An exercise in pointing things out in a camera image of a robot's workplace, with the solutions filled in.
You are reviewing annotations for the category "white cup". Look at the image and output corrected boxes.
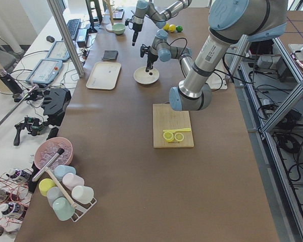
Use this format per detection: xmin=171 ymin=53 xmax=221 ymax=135
xmin=71 ymin=186 xmax=94 ymax=204

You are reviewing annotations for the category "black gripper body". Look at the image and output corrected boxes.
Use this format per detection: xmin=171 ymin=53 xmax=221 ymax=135
xmin=125 ymin=15 xmax=143 ymax=32
xmin=140 ymin=44 xmax=158 ymax=67

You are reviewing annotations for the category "black keyboard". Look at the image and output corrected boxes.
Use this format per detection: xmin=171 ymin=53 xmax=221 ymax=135
xmin=67 ymin=19 xmax=81 ymax=40

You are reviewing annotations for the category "teach pendant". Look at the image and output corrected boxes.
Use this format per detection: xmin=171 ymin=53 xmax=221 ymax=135
xmin=46 ymin=41 xmax=70 ymax=62
xmin=25 ymin=59 xmax=63 ymax=85

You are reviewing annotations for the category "blue cup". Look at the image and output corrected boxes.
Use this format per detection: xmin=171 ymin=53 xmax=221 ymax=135
xmin=54 ymin=165 xmax=76 ymax=181

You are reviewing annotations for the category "green lime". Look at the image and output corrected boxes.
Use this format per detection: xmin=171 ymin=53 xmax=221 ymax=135
xmin=176 ymin=25 xmax=183 ymax=33

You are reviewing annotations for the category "bamboo cutting board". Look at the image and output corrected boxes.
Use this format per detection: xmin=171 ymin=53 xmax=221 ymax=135
xmin=153 ymin=104 xmax=194 ymax=148

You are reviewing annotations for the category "cream rabbit tray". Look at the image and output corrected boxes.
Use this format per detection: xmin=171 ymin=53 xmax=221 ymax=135
xmin=86 ymin=62 xmax=121 ymax=90

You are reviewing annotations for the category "black thermos bottle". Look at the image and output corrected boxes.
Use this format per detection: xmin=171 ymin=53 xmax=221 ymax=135
xmin=0 ymin=69 xmax=23 ymax=94

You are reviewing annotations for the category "yellow cup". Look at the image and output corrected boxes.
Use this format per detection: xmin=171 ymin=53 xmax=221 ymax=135
xmin=39 ymin=178 xmax=56 ymax=197

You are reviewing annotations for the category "cream round plate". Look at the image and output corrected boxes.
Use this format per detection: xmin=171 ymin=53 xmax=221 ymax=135
xmin=133 ymin=67 xmax=160 ymax=85

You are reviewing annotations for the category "teach pendant near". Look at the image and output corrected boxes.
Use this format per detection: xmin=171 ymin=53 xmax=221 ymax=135
xmin=25 ymin=59 xmax=63 ymax=85

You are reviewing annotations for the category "pink ice bowl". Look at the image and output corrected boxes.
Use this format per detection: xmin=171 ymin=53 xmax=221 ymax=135
xmin=34 ymin=137 xmax=74 ymax=170

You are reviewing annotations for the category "pink cup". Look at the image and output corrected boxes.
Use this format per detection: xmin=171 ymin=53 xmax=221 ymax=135
xmin=62 ymin=172 xmax=84 ymax=191

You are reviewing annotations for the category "yellow plastic knife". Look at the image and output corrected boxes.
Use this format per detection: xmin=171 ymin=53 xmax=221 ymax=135
xmin=163 ymin=128 xmax=191 ymax=133

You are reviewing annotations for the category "grey cup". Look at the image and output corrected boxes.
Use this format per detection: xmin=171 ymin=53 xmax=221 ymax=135
xmin=46 ymin=187 xmax=64 ymax=207

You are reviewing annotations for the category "computer mouse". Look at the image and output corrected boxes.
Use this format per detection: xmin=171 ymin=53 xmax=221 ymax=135
xmin=46 ymin=35 xmax=55 ymax=43

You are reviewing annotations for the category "black plastic mount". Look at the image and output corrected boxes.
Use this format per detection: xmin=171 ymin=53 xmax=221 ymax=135
xmin=41 ymin=88 xmax=71 ymax=126

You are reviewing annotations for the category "aluminium frame post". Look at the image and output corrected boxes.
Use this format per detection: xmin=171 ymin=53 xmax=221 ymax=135
xmin=47 ymin=0 xmax=85 ymax=78

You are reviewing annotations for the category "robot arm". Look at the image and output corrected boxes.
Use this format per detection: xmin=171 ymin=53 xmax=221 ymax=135
xmin=133 ymin=1 xmax=288 ymax=111
xmin=125 ymin=0 xmax=192 ymax=46

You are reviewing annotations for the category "green bowl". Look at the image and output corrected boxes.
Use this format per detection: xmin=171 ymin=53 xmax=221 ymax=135
xmin=112 ymin=23 xmax=126 ymax=35

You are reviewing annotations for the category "wooden glass stand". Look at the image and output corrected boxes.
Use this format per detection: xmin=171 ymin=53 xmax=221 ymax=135
xmin=103 ymin=0 xmax=114 ymax=32

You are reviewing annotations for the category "white cup rack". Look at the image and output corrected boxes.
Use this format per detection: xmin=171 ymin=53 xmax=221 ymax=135
xmin=44 ymin=168 xmax=97 ymax=223

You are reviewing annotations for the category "yellow lemon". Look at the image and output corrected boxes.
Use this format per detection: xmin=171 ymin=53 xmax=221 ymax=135
xmin=163 ymin=23 xmax=170 ymax=31
xmin=168 ymin=24 xmax=176 ymax=33

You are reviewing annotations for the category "grey folded cloth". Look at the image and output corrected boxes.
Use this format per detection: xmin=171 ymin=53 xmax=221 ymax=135
xmin=102 ymin=50 xmax=118 ymax=61

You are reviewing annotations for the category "lemon half inner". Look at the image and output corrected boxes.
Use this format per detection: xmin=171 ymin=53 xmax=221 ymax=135
xmin=174 ymin=132 xmax=184 ymax=142

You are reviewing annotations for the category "metal muddler black tip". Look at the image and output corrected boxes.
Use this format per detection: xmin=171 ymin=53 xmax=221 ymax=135
xmin=31 ymin=148 xmax=65 ymax=182

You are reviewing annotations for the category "mint cup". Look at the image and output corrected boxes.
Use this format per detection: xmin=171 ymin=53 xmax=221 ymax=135
xmin=53 ymin=197 xmax=75 ymax=221

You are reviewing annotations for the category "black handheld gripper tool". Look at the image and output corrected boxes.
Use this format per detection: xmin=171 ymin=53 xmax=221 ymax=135
xmin=13 ymin=116 xmax=48 ymax=146

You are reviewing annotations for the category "teach pendant far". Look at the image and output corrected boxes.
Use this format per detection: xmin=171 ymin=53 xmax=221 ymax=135
xmin=46 ymin=41 xmax=70 ymax=62

